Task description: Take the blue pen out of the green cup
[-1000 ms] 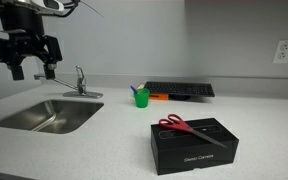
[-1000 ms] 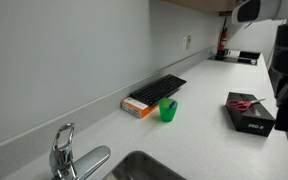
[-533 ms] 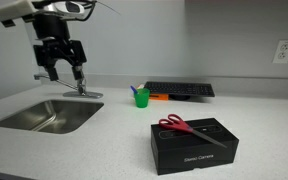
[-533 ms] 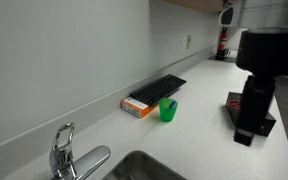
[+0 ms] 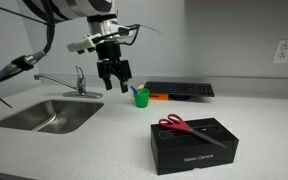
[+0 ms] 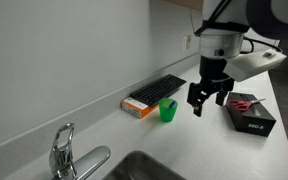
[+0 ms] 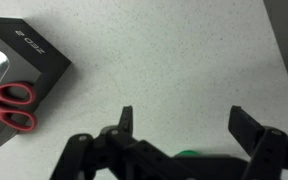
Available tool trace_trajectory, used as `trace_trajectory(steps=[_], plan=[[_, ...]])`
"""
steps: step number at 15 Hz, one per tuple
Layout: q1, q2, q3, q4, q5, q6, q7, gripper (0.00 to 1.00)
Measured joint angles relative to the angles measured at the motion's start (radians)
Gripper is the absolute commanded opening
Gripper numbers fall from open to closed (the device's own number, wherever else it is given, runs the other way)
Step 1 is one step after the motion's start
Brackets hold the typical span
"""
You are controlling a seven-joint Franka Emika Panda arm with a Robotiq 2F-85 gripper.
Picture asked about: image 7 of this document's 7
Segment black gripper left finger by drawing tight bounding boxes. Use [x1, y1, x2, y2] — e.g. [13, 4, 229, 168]
[49, 105, 172, 180]

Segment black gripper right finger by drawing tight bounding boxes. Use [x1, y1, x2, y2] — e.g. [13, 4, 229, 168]
[227, 105, 288, 180]

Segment green cup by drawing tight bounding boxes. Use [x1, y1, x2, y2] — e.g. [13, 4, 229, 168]
[173, 150, 200, 158]

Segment black ZED 2 box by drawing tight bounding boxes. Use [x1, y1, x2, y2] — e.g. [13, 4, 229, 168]
[0, 16, 73, 158]

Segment red handled scissors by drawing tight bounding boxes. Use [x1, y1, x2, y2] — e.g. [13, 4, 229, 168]
[0, 49, 39, 133]

